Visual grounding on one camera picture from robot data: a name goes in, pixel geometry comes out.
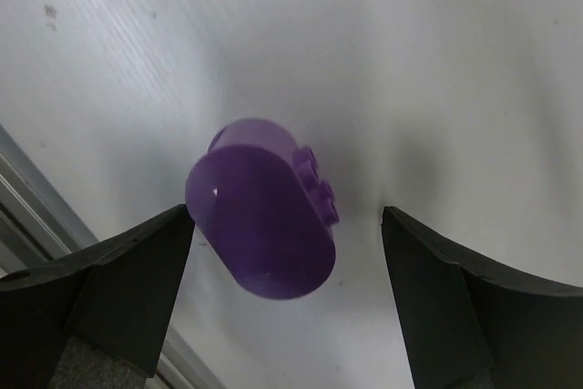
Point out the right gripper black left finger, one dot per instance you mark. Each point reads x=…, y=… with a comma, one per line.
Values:
x=96, y=318

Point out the aluminium front rail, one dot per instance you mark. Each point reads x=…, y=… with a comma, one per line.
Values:
x=37, y=226

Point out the purple rounded lego brick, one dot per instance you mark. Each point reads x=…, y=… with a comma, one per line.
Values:
x=257, y=198

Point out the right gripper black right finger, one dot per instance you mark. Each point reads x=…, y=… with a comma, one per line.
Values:
x=464, y=315

